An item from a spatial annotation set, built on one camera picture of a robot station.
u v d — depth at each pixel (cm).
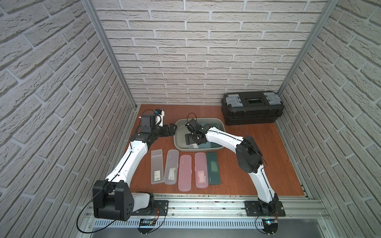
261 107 98
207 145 95
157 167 86
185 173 86
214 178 83
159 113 73
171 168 86
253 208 74
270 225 70
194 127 75
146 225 72
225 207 76
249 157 55
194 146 94
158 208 73
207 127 71
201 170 86
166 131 73
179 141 99
